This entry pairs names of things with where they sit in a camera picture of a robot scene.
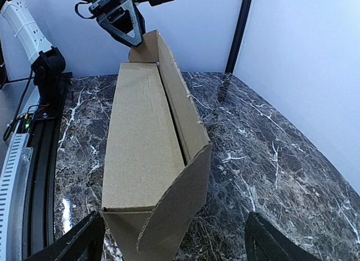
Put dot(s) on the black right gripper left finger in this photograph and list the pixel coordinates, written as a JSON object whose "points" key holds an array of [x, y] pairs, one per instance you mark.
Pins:
{"points": [[83, 242]]}

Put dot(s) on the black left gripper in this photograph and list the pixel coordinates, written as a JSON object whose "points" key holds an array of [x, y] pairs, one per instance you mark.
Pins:
{"points": [[121, 19]]}

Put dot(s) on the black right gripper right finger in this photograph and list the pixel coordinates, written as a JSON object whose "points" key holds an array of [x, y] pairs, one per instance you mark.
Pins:
{"points": [[264, 242]]}

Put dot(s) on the brown cardboard box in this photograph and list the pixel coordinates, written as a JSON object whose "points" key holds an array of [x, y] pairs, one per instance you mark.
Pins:
{"points": [[157, 158]]}

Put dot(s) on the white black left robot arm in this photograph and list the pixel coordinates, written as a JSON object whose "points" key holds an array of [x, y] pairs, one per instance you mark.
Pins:
{"points": [[47, 62]]}

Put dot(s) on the small green circuit board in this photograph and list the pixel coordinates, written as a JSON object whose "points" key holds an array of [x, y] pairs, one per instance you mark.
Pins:
{"points": [[26, 120]]}

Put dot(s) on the black front table rail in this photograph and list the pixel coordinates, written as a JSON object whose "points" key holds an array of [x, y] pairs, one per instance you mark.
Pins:
{"points": [[38, 217]]}

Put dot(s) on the white slotted cable duct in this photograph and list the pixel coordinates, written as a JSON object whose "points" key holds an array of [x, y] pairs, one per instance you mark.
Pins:
{"points": [[14, 177]]}

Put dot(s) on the black left frame post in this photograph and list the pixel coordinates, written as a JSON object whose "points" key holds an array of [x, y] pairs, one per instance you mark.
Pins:
{"points": [[238, 35]]}

